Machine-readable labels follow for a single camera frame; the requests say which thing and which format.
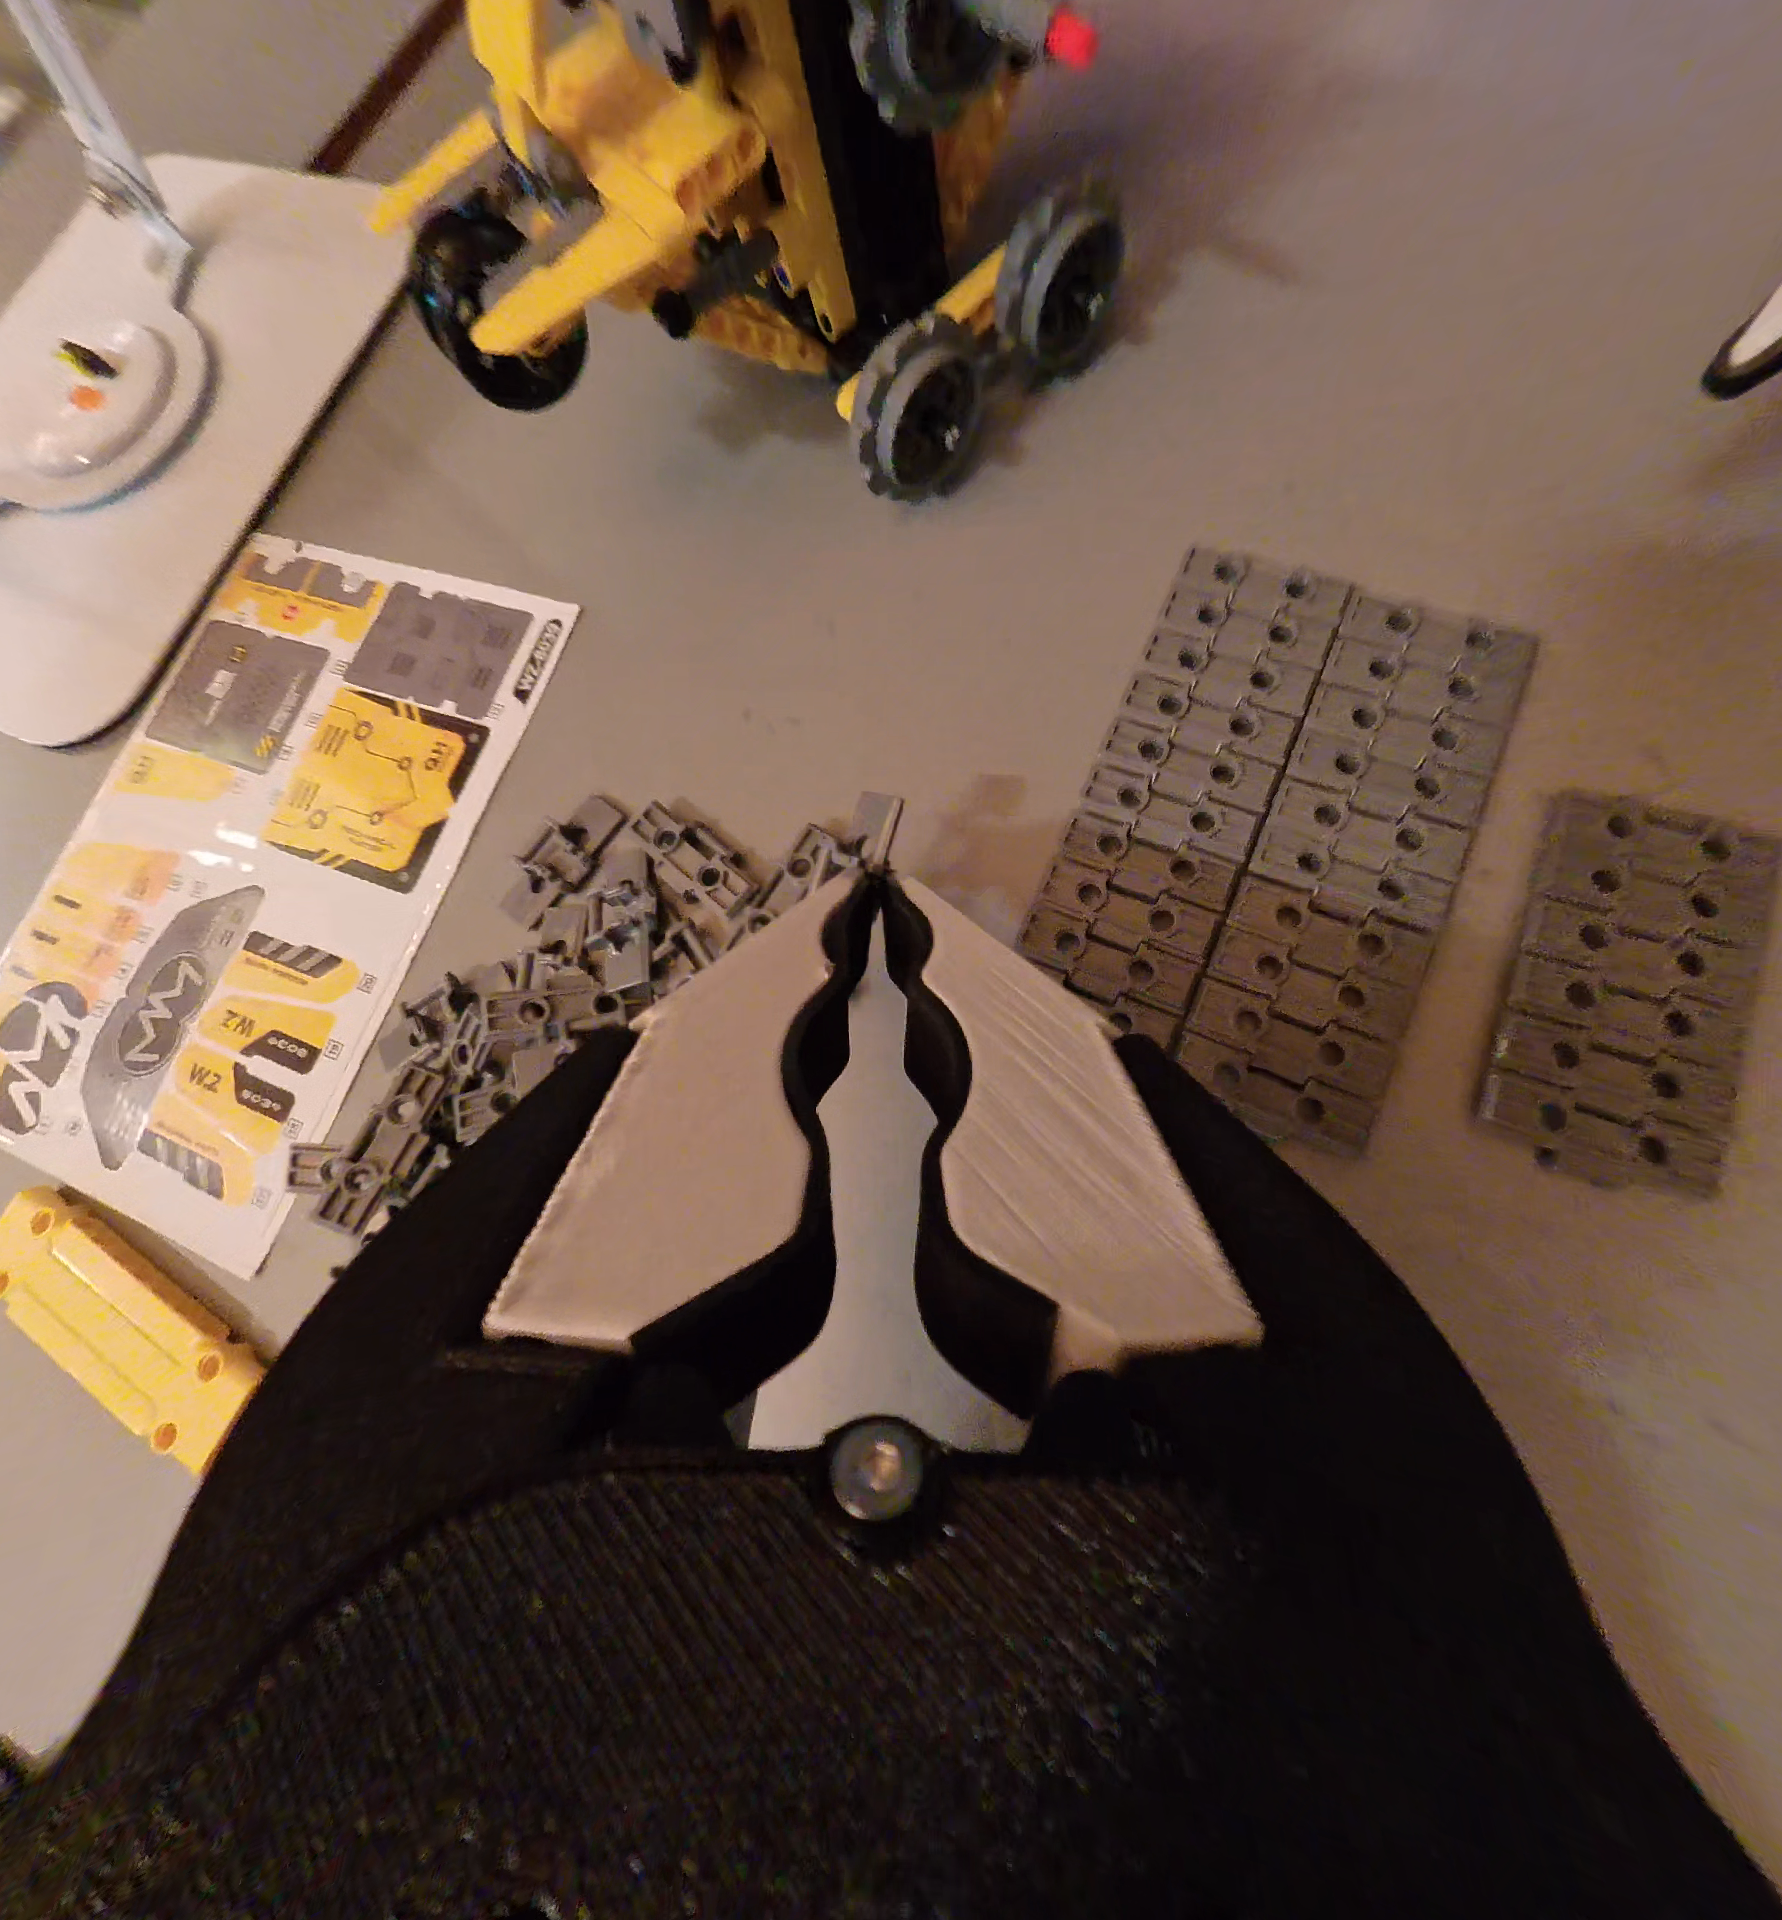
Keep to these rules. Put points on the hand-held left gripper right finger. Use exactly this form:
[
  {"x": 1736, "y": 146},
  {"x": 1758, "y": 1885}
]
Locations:
[{"x": 1087, "y": 1185}]

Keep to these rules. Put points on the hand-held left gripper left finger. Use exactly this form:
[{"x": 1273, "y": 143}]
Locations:
[{"x": 666, "y": 1185}]

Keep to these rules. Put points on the dark grey track link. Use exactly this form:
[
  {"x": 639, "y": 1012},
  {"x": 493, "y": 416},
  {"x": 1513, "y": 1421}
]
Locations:
[{"x": 879, "y": 826}]

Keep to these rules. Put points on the short dark grey track strip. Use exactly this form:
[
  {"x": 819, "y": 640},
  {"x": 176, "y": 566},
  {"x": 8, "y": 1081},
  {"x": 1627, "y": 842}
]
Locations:
[{"x": 1627, "y": 991}]

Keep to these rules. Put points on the pile of loose track links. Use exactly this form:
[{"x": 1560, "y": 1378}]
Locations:
[{"x": 561, "y": 991}]

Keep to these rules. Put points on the yellow black sticker sheet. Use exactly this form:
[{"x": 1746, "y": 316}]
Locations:
[{"x": 306, "y": 781}]

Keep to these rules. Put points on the long yellow brick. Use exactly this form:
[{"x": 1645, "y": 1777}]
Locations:
[{"x": 112, "y": 1320}]

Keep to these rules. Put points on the white book stand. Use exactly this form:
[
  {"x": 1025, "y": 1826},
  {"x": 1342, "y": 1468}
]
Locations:
[{"x": 156, "y": 526}]

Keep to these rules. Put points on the yellow black brick vehicle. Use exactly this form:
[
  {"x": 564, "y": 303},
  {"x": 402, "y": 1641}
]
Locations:
[{"x": 710, "y": 180}]

